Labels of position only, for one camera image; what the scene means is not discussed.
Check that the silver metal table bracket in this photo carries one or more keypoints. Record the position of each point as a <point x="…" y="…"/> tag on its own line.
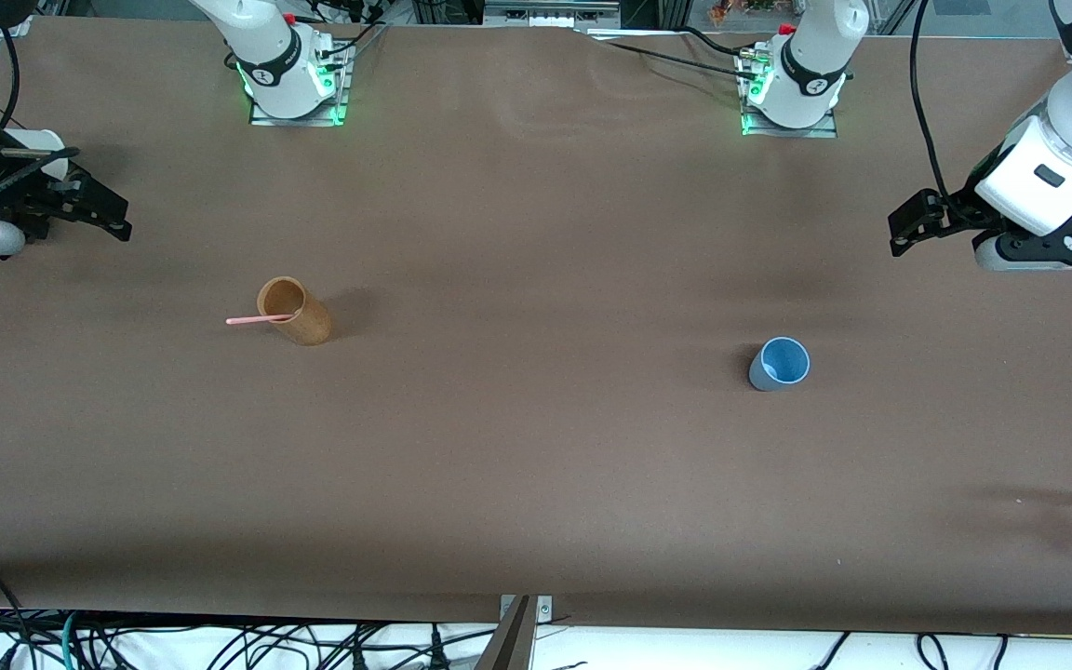
<point x="545" y="609"/>

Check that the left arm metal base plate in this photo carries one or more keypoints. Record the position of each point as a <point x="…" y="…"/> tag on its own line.
<point x="824" y="131"/>

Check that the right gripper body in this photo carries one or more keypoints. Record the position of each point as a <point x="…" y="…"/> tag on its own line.
<point x="31" y="190"/>

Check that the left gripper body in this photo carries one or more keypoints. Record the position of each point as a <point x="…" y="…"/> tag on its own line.
<point x="957" y="207"/>

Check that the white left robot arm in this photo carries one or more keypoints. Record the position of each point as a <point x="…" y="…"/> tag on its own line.
<point x="815" y="56"/>

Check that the silver corner bracket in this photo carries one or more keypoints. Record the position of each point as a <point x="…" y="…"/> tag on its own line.
<point x="13" y="25"/>

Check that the white cup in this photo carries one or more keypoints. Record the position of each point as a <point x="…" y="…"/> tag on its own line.
<point x="33" y="139"/>

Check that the bamboo cylinder cup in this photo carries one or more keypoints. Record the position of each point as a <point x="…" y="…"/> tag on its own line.
<point x="308" y="326"/>

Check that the dark metal mount bar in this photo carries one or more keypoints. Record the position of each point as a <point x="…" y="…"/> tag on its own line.
<point x="508" y="647"/>

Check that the blue plastic cup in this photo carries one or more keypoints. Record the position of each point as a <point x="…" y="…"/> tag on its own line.
<point x="783" y="365"/>

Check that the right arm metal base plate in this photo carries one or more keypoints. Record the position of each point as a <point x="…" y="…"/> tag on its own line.
<point x="339" y="102"/>

